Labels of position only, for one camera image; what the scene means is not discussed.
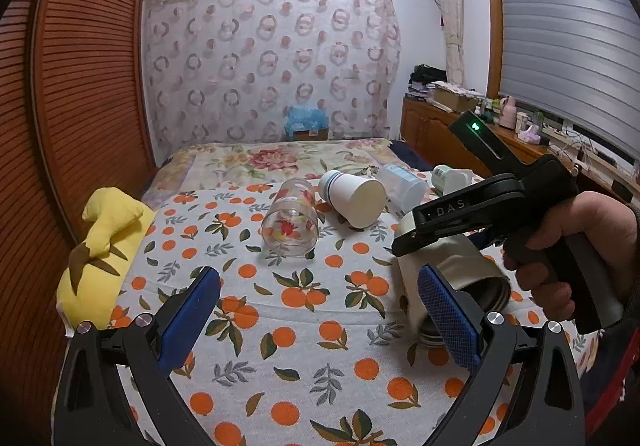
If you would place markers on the floral quilt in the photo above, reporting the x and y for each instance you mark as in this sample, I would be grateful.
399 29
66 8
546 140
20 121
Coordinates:
260 161

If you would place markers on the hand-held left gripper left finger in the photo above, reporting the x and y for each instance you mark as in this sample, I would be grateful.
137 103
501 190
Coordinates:
192 321

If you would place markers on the brown slatted wardrobe door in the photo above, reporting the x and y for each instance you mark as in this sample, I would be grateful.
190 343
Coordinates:
85 91

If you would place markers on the stack of folded clothes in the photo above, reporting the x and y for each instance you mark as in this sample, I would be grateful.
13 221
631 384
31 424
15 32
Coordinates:
427 81

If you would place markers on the pink kettle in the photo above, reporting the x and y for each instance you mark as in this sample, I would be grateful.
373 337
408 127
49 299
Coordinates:
509 113

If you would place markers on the grey window blind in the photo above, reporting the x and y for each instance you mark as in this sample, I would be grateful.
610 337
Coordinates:
565 31

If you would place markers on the white bottle green label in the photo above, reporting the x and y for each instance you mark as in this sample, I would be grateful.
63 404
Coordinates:
450 178

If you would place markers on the person's right forearm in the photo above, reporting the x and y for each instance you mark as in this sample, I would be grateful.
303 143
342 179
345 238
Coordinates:
615 351

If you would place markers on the beige insulated cup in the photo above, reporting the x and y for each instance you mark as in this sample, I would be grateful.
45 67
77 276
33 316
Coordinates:
465 261

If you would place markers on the clear glass cup leaf print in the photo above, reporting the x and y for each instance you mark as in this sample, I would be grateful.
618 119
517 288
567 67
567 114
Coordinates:
290 221

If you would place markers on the white paper cup blue stripes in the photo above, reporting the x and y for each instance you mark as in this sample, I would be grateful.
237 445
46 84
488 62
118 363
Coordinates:
355 198

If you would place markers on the person's right hand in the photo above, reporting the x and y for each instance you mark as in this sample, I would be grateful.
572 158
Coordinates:
600 221

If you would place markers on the orange fruit print bedsheet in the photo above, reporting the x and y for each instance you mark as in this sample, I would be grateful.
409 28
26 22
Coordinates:
310 326

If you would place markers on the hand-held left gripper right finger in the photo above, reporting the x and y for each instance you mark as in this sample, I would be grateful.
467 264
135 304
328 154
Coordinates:
447 321

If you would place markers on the small cardboard box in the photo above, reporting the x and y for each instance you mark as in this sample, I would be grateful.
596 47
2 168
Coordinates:
310 134

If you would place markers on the flat cardboard box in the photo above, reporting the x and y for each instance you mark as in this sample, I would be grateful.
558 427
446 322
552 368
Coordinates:
455 98

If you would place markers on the wooden dresser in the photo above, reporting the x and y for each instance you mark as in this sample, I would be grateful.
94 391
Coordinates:
430 131

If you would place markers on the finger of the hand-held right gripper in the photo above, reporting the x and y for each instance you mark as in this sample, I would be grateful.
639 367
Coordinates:
450 211

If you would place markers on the blue plastic bag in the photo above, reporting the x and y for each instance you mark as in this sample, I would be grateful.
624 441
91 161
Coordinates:
306 118

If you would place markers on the wooden desk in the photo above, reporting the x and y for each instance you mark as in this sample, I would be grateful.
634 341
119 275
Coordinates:
595 161

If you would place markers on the clear plastic measuring cup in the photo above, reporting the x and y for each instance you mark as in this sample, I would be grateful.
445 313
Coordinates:
405 188

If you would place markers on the tied beige window curtain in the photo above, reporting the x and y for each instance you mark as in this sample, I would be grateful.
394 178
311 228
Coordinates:
452 11

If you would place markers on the yellow plush toy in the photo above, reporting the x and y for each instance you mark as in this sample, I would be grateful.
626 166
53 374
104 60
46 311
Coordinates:
107 236

